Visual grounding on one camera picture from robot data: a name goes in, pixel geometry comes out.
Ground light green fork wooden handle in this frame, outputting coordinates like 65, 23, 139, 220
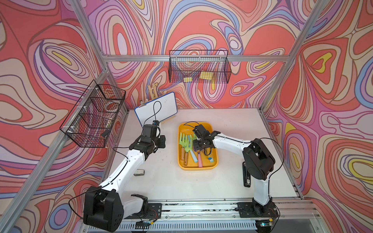
179, 133, 187, 161

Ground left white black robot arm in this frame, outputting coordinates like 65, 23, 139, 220
83, 120, 166, 233

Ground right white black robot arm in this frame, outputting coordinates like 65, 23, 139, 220
193, 125, 275, 213

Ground yellow plastic storage tray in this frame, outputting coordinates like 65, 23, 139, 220
177, 122, 219, 171

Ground blue framed whiteboard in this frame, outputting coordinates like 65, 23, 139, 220
135, 92, 178, 126

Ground wooden easel stand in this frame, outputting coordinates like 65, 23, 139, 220
140, 83, 168, 106

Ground black stapler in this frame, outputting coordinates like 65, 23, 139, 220
242, 162, 251, 187

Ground small yellow note in basket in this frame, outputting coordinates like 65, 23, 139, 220
183, 77, 192, 83

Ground yellow sponge in basket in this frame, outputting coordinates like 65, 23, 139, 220
199, 71, 214, 81

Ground green circuit board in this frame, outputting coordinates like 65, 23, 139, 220
135, 221, 154, 229

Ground purple fork pink handle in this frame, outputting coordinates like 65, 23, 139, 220
197, 151, 203, 168

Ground black wire basket left wall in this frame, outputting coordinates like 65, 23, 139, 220
59, 80, 126, 148

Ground black wire basket wall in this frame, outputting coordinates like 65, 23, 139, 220
59, 80, 126, 148
169, 49, 232, 83

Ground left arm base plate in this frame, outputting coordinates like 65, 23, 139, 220
125, 203, 162, 220

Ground black wire basket back wall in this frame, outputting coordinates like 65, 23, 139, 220
169, 49, 232, 83

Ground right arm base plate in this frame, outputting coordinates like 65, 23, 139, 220
235, 202, 279, 219

